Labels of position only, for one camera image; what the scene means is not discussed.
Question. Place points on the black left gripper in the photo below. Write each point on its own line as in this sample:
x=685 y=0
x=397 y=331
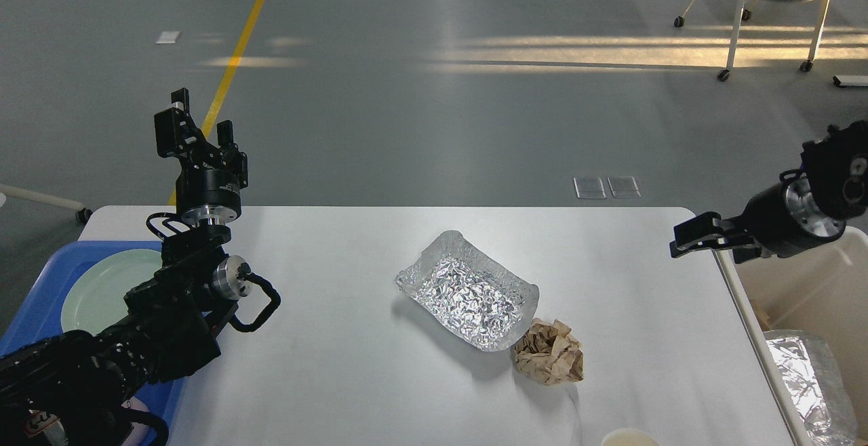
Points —
x=204 y=195

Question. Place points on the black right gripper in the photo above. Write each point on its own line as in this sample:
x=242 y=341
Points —
x=782 y=221

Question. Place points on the foil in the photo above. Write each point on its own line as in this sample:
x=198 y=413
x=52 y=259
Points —
x=815 y=385

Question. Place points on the light green plate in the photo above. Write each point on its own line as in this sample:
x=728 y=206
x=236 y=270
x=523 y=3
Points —
x=96 y=300

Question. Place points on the white cup bottom edge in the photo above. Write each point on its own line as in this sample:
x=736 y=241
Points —
x=628 y=437

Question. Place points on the pink mug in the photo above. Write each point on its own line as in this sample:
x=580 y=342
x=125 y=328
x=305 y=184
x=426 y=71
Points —
x=138 y=432

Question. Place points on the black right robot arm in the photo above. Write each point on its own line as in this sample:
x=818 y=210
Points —
x=835 y=166

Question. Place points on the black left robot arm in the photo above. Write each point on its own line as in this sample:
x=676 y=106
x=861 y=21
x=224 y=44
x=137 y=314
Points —
x=223 y=288

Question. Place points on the white paper on floor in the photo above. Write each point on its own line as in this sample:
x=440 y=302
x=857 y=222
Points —
x=167 y=37

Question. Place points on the white plastic bin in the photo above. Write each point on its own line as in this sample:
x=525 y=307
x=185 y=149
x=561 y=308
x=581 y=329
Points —
x=822 y=291

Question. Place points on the white leg with caster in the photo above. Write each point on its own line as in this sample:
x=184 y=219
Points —
x=82 y=213

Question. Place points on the white bar on floor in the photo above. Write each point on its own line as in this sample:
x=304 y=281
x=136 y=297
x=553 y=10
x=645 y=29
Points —
x=848 y=81

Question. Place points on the crumpled brown paper ball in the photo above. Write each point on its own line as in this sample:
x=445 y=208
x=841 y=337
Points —
x=549 y=354

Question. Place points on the blue plastic tray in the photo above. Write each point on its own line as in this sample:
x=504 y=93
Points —
x=41 y=297

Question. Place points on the aluminium foil tray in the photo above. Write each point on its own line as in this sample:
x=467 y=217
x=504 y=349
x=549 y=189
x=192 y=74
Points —
x=471 y=295

